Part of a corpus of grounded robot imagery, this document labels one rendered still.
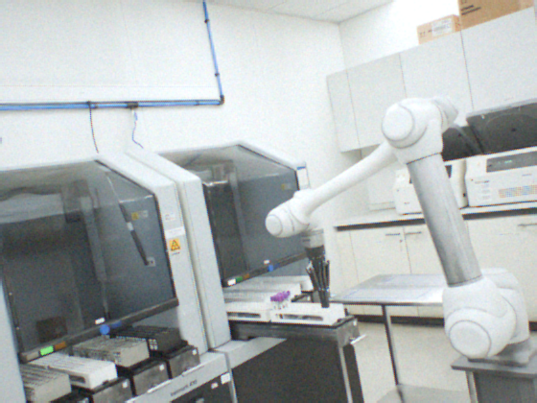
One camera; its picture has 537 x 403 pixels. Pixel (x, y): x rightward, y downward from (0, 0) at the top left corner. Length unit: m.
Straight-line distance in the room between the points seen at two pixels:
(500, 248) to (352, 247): 1.23
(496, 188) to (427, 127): 2.60
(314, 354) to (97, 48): 2.15
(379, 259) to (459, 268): 3.06
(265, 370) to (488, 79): 2.87
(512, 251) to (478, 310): 2.60
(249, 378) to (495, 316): 1.11
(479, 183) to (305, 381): 2.17
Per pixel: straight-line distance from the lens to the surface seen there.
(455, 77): 4.55
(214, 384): 2.24
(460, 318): 1.61
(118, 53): 3.63
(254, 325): 2.30
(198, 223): 2.28
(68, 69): 3.41
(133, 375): 2.02
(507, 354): 1.88
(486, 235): 4.25
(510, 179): 4.14
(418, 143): 1.61
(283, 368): 2.52
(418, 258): 4.51
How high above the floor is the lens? 1.38
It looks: 3 degrees down
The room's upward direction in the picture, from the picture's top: 11 degrees counter-clockwise
